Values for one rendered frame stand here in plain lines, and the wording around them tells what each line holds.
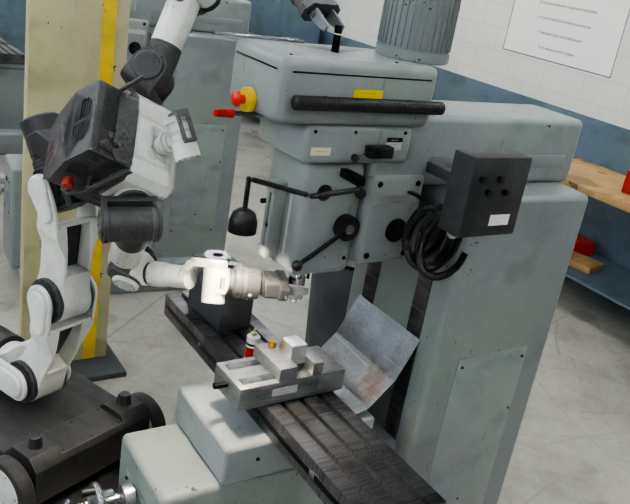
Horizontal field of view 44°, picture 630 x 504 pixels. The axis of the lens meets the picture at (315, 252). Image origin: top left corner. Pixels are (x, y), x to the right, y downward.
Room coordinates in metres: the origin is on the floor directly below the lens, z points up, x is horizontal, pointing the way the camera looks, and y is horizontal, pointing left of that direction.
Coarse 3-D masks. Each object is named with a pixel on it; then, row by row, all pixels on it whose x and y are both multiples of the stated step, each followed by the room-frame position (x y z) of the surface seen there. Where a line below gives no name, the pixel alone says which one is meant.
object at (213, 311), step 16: (208, 256) 2.38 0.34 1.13; (224, 256) 2.40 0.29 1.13; (192, 288) 2.40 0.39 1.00; (192, 304) 2.39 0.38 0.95; (208, 304) 2.31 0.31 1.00; (224, 304) 2.25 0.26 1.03; (240, 304) 2.29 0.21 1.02; (208, 320) 2.30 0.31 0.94; (224, 320) 2.25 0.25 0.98; (240, 320) 2.29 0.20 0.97
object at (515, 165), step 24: (456, 168) 1.89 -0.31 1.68; (480, 168) 1.86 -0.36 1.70; (504, 168) 1.90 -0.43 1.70; (528, 168) 1.95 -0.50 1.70; (456, 192) 1.88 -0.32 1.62; (480, 192) 1.87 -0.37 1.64; (504, 192) 1.91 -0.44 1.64; (456, 216) 1.86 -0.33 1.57; (480, 216) 1.88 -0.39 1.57; (504, 216) 1.93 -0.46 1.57
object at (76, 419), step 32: (0, 416) 2.12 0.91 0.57; (32, 416) 2.14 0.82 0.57; (64, 416) 2.17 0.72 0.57; (96, 416) 2.17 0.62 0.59; (128, 416) 2.19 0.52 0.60; (0, 448) 1.96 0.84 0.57; (32, 448) 1.92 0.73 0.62; (64, 448) 1.98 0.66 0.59; (96, 448) 2.05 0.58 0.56; (32, 480) 1.87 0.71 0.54; (64, 480) 1.95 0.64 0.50
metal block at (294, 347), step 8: (288, 336) 2.02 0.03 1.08; (296, 336) 2.03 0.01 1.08; (288, 344) 1.98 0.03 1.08; (296, 344) 1.98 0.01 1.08; (304, 344) 1.99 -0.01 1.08; (288, 352) 1.97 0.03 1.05; (296, 352) 1.97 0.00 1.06; (304, 352) 1.99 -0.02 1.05; (296, 360) 1.97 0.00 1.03; (304, 360) 1.99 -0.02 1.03
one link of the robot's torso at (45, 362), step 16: (32, 288) 2.10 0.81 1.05; (96, 288) 2.21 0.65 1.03; (32, 304) 2.08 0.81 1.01; (48, 304) 2.06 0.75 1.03; (32, 320) 2.08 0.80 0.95; (48, 320) 2.06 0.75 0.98; (64, 320) 2.16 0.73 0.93; (80, 320) 2.17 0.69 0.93; (32, 336) 2.11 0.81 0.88; (48, 336) 2.07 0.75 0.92; (64, 336) 2.19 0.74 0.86; (80, 336) 2.18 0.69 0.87; (32, 352) 2.15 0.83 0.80; (48, 352) 2.10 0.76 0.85; (64, 352) 2.21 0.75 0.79; (32, 368) 2.15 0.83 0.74; (48, 368) 2.11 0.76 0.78; (64, 368) 2.19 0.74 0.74; (32, 384) 2.13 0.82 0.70; (48, 384) 2.16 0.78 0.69; (64, 384) 2.23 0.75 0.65; (32, 400) 2.14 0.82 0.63
